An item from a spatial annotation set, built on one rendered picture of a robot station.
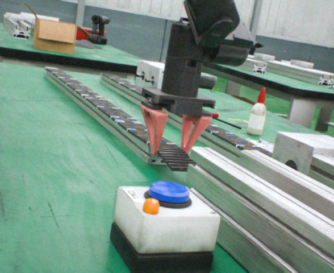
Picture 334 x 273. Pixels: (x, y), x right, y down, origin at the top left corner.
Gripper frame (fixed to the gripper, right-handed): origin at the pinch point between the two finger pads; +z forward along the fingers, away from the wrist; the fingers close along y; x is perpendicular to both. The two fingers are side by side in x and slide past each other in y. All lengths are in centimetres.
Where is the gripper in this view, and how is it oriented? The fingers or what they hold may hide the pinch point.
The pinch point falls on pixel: (169, 150)
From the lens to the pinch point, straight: 81.1
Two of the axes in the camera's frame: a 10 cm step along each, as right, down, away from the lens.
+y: 9.1, 0.6, 4.1
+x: -3.8, -2.6, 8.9
